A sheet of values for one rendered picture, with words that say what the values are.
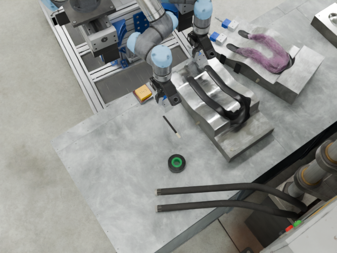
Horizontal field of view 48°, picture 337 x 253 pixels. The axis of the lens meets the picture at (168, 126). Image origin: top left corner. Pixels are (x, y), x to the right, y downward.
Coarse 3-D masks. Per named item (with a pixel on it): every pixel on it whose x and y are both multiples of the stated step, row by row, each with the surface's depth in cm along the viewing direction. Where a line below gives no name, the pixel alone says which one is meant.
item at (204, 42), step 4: (200, 40) 170; (204, 40) 170; (208, 40) 171; (200, 44) 171; (204, 44) 170; (208, 44) 171; (204, 48) 170; (208, 48) 171; (212, 48) 171; (204, 52) 172; (208, 52) 171; (212, 52) 171; (208, 56) 171; (212, 56) 171
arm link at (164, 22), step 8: (136, 0) 142; (144, 0) 141; (152, 0) 142; (144, 8) 143; (152, 8) 143; (160, 8) 144; (152, 16) 144; (160, 16) 145; (168, 16) 148; (152, 24) 147; (160, 24) 146; (168, 24) 147; (176, 24) 150; (160, 32) 146; (168, 32) 149
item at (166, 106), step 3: (165, 96) 172; (165, 99) 170; (162, 102) 169; (165, 102) 169; (168, 102) 169; (162, 105) 169; (165, 105) 168; (168, 105) 169; (171, 105) 170; (162, 108) 171; (165, 108) 169; (168, 108) 171; (171, 108) 173; (165, 111) 172
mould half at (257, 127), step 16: (192, 64) 186; (208, 64) 186; (176, 80) 182; (208, 80) 182; (224, 80) 182; (192, 96) 179; (224, 96) 176; (256, 96) 173; (192, 112) 179; (208, 112) 171; (256, 112) 178; (208, 128) 172; (224, 128) 171; (240, 128) 174; (256, 128) 174; (272, 128) 174; (224, 144) 171; (240, 144) 171
